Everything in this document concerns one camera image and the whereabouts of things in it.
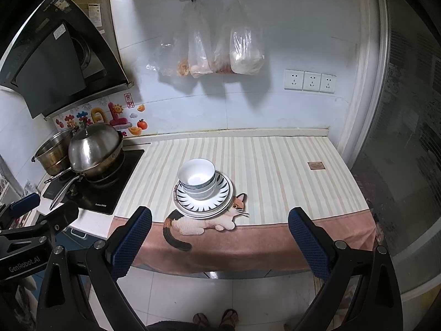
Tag steel frying pan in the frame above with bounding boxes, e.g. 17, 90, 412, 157
44, 140, 125, 211

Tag striped cat print tablecloth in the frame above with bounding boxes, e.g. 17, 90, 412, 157
112, 134, 378, 276

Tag frosted glass door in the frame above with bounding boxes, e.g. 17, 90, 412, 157
351, 0, 441, 297

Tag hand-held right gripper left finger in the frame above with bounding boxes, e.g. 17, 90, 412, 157
36, 206, 153, 331

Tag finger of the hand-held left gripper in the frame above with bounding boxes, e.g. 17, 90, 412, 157
0, 193, 41, 230
34, 201, 80, 245

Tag steel stock pot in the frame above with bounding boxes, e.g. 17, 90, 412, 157
32, 127, 78, 176

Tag blue leaf pattern plate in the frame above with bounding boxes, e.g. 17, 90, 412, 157
175, 172, 232, 212

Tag clear plastic bag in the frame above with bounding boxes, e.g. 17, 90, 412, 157
188, 2, 215, 78
229, 0, 266, 76
212, 3, 235, 75
146, 3, 191, 78

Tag white plate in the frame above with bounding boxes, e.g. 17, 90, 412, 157
173, 179, 235, 218

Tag white bowl with striped outside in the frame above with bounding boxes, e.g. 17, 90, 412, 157
177, 159, 216, 188

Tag black range hood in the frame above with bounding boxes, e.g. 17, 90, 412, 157
0, 0, 134, 119

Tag colourful wall stickers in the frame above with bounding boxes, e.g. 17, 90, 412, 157
55, 92, 149, 137

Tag person's right foot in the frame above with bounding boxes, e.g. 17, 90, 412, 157
220, 309, 239, 328

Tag white wall socket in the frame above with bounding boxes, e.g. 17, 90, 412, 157
303, 72, 322, 92
284, 70, 304, 91
320, 73, 336, 94

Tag steel pan lid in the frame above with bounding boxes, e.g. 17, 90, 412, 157
68, 122, 123, 173

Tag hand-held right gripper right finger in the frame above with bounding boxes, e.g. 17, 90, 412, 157
288, 207, 404, 331

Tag black induction cooktop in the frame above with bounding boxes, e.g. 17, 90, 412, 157
41, 148, 145, 215

